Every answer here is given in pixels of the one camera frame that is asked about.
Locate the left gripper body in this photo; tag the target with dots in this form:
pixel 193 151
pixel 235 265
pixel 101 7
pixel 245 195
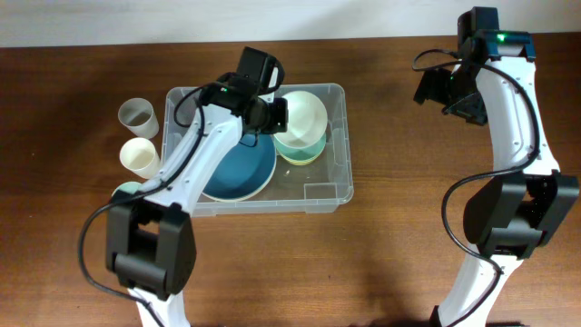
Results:
pixel 276 117

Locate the grey cup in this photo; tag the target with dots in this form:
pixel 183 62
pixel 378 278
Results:
pixel 138 116

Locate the white bowl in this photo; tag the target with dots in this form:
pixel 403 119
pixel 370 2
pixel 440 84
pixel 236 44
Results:
pixel 307 120

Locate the beige plate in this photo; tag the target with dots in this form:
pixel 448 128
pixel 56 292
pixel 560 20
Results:
pixel 268 184

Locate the blue plate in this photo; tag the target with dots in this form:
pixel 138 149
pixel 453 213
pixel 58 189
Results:
pixel 250 148

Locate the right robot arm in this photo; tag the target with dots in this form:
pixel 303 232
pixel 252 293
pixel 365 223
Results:
pixel 491 81

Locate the green bowl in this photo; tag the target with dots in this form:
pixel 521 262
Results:
pixel 301 154

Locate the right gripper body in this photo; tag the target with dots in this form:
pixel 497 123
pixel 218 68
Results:
pixel 460 96

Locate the cream cup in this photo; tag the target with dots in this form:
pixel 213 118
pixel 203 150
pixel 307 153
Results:
pixel 140 156

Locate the yellow bowl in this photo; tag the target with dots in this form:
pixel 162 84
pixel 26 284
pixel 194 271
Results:
pixel 300 162

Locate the green cup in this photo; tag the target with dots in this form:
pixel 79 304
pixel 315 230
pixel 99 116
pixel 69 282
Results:
pixel 127 188

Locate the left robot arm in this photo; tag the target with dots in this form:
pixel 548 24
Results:
pixel 150 244

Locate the clear plastic storage bin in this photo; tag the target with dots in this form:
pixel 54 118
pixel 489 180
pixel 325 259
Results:
pixel 319 187

